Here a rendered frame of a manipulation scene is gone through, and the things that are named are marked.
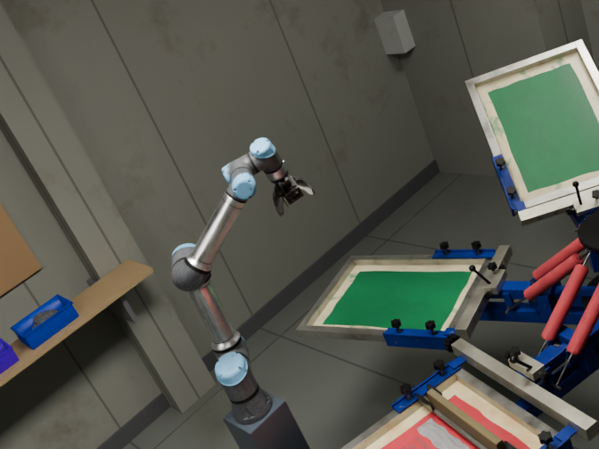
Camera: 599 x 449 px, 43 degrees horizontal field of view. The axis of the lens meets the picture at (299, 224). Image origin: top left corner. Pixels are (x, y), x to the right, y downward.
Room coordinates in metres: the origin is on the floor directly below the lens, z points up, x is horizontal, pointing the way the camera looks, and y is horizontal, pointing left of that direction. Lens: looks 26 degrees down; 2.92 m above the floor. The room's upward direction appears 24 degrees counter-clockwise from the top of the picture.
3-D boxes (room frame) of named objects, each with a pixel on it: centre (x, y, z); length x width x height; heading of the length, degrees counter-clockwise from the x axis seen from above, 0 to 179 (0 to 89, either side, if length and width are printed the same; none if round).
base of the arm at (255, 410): (2.30, 0.43, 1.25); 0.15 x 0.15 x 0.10
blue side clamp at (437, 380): (2.27, -0.19, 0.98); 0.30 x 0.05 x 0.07; 108
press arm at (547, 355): (2.10, -0.58, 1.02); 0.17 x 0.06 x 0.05; 108
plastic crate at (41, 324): (3.82, 1.49, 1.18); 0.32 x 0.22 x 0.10; 122
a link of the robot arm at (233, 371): (2.31, 0.43, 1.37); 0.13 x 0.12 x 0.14; 178
